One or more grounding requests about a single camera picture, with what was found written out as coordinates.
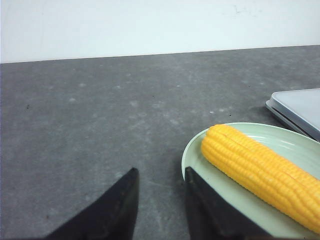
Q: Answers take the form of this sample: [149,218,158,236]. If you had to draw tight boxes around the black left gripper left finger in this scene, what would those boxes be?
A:
[45,168,139,240]

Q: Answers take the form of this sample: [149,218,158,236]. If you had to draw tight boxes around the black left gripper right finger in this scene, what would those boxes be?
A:
[184,167,271,240]

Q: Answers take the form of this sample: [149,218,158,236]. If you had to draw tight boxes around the yellow corn cob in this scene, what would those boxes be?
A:
[200,124,320,234]

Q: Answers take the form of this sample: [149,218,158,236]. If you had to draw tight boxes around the light green plate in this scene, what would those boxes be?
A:
[181,122,320,240]

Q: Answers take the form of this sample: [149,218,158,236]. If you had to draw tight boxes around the silver digital kitchen scale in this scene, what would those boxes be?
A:
[265,88,320,141]

